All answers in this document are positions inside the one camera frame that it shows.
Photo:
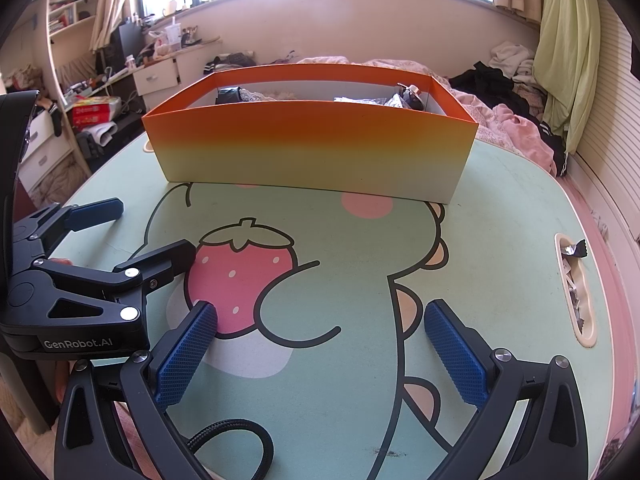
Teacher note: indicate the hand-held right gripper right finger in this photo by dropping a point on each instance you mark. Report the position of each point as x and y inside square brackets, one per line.
[457, 355]

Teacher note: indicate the beige curtain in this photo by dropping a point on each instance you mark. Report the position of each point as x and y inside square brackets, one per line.
[112, 0]

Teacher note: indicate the striped clothes heap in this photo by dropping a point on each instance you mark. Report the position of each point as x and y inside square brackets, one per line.
[227, 62]

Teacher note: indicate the pile of small wrappers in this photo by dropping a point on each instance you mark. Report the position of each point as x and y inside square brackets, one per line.
[579, 300]

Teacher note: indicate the white clothes pile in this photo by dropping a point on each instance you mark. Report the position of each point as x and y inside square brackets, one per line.
[512, 62]

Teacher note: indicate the black candy wrapper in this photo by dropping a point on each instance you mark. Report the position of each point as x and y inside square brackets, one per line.
[574, 249]

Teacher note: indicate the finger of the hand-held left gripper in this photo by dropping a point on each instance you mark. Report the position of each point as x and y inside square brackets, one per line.
[95, 212]
[165, 257]

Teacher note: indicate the orange gradient cardboard box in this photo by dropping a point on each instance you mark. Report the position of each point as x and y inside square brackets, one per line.
[310, 155]

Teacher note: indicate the silver foil wrapper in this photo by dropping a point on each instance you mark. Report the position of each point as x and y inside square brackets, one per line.
[362, 101]

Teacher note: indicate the red and white packet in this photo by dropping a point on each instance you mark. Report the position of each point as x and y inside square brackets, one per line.
[95, 110]

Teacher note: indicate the light green curtain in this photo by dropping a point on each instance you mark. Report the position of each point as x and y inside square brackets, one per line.
[570, 50]

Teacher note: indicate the plastic cup with straw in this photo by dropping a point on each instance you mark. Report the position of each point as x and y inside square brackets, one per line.
[173, 35]

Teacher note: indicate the white drawer cabinet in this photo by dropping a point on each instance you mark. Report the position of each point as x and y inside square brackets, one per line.
[157, 76]

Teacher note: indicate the green cartoon-print desktop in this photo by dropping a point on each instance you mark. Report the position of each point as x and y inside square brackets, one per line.
[340, 240]

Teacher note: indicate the person's left hand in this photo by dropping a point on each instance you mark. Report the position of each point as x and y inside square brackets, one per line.
[67, 377]

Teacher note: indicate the black clothes pile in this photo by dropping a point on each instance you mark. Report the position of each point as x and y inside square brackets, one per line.
[487, 85]

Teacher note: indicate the white wall shelf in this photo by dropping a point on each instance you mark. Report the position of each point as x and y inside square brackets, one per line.
[70, 25]

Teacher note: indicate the brown fur scrunchie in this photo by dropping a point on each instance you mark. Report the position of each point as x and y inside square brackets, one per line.
[283, 95]

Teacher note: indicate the pink blanket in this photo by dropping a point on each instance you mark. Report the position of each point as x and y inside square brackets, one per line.
[520, 135]

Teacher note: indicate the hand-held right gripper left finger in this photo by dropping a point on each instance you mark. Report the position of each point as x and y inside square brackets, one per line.
[185, 355]

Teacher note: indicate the black lace-trimmed cloth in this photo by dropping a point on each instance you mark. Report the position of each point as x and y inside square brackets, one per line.
[232, 96]

